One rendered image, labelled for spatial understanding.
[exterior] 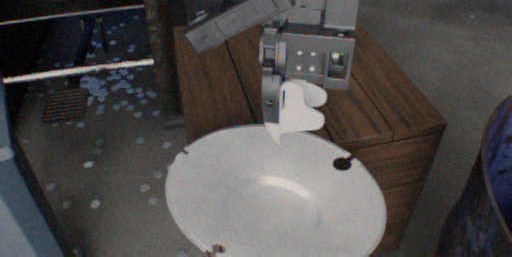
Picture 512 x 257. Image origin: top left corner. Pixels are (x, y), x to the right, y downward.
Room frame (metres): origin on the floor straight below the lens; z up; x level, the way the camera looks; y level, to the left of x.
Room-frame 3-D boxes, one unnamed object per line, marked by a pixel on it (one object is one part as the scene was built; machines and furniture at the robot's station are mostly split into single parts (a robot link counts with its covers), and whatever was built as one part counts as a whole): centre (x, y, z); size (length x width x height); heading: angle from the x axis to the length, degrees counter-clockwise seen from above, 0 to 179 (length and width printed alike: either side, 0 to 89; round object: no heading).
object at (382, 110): (0.63, -0.06, 0.18); 0.40 x 0.38 x 0.35; 14
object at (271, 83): (0.33, -0.02, 0.52); 0.05 x 0.02 x 0.09; 169
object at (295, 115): (0.33, -0.04, 0.48); 0.06 x 0.03 x 0.09; 79
